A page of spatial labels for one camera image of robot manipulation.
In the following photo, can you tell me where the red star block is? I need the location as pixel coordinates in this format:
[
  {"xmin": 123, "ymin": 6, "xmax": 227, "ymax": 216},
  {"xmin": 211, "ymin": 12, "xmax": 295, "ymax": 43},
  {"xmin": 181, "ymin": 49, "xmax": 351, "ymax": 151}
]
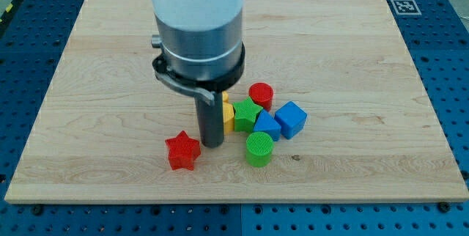
[{"xmin": 165, "ymin": 130, "xmax": 201, "ymax": 171}]

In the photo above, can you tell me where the yellow block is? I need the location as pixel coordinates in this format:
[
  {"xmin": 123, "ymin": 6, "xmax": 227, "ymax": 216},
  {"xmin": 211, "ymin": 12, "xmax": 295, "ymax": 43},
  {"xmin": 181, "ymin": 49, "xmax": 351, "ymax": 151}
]
[{"xmin": 222, "ymin": 91, "xmax": 235, "ymax": 135}]

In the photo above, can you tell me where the dark grey cylindrical pointer tool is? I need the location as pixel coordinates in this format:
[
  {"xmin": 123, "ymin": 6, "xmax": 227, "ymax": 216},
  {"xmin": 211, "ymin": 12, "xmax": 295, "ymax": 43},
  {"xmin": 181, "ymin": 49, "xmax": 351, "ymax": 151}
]
[{"xmin": 195, "ymin": 93, "xmax": 224, "ymax": 148}]

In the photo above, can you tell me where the wooden board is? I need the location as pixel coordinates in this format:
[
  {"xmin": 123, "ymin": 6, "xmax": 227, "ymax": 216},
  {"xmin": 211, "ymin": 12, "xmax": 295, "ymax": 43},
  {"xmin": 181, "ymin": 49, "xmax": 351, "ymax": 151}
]
[{"xmin": 5, "ymin": 0, "xmax": 468, "ymax": 204}]

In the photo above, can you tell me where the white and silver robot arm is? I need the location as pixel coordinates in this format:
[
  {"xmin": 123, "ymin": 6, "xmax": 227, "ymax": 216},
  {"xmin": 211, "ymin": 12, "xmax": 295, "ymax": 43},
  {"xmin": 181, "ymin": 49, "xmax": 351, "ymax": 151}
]
[{"xmin": 152, "ymin": 0, "xmax": 244, "ymax": 106}]

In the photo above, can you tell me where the red cylinder block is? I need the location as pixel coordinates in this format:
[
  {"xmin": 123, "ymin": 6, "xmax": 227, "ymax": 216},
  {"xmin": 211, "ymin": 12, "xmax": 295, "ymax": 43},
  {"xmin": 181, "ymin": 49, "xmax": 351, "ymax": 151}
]
[{"xmin": 248, "ymin": 82, "xmax": 274, "ymax": 111}]

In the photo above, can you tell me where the blue triangle block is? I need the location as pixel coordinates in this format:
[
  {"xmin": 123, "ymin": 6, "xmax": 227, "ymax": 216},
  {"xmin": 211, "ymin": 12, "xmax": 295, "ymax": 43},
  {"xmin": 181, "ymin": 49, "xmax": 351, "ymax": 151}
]
[{"xmin": 253, "ymin": 109, "xmax": 281, "ymax": 141}]

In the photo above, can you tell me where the blue cube block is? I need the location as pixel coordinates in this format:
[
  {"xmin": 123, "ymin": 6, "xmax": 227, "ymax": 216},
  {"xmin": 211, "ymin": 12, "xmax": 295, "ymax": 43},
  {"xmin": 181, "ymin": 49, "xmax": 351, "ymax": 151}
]
[{"xmin": 274, "ymin": 101, "xmax": 307, "ymax": 139}]

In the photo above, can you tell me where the green star block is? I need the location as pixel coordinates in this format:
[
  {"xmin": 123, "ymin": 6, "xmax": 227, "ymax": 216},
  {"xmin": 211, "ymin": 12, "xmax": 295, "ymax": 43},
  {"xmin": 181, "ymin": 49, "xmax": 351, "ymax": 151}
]
[{"xmin": 232, "ymin": 96, "xmax": 263, "ymax": 133}]

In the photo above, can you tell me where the green cylinder block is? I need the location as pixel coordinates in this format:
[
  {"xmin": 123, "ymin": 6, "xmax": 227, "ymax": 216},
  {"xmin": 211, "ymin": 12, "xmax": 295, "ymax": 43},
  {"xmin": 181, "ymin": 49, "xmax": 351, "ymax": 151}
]
[{"xmin": 245, "ymin": 132, "xmax": 274, "ymax": 167}]

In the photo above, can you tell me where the white fiducial marker tag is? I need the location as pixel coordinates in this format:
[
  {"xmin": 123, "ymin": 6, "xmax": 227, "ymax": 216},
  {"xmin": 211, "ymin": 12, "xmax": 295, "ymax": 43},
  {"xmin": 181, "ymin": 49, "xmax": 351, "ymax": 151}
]
[{"xmin": 391, "ymin": 0, "xmax": 421, "ymax": 15}]

